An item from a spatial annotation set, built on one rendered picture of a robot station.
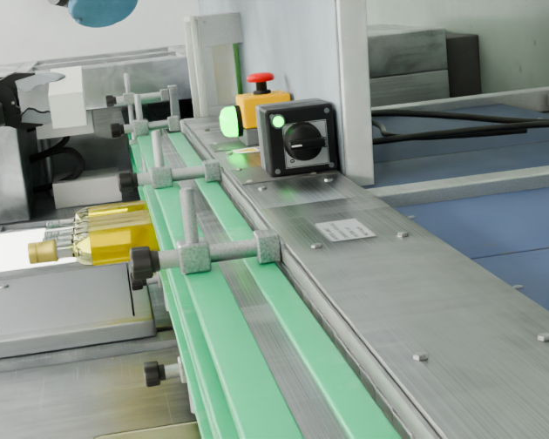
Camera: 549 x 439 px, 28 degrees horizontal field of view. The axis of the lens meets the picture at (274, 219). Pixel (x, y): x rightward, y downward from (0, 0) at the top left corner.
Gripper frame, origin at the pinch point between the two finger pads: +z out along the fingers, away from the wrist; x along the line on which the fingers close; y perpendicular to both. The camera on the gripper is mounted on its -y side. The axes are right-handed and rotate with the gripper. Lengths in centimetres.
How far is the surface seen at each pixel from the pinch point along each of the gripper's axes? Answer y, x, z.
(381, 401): -152, -14, 21
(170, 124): -13.7, 4.2, 18.9
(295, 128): -88, -13, 29
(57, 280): -10.9, 32.7, -5.2
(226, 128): -56, -5, 24
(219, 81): -8.3, -1.4, 29.0
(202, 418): -112, 9, 13
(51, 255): -43.0, 15.5, -3.4
